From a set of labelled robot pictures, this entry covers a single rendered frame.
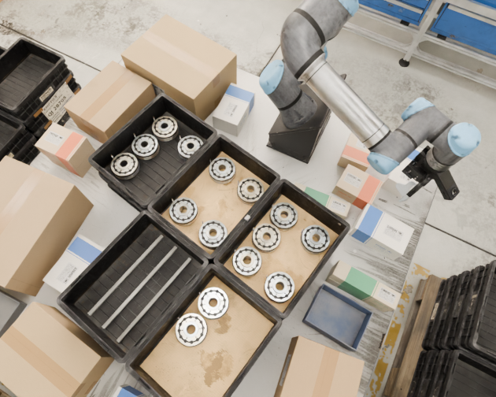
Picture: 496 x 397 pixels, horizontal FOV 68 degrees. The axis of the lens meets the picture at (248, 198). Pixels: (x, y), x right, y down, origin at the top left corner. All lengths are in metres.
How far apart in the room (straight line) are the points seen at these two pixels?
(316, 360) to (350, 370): 0.11
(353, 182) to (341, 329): 0.58
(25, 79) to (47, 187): 1.05
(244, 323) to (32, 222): 0.81
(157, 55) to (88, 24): 1.68
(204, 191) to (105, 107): 0.56
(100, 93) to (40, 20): 1.89
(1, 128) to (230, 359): 1.78
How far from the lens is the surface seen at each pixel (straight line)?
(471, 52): 3.02
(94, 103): 1.69
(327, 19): 1.04
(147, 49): 1.77
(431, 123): 1.07
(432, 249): 2.50
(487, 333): 1.95
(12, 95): 2.40
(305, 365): 1.28
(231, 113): 1.65
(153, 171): 1.49
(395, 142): 1.04
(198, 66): 1.67
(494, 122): 3.17
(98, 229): 1.60
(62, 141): 1.65
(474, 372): 2.03
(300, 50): 1.00
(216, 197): 1.41
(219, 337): 1.29
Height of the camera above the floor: 2.12
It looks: 67 degrees down
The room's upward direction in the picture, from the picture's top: 4 degrees clockwise
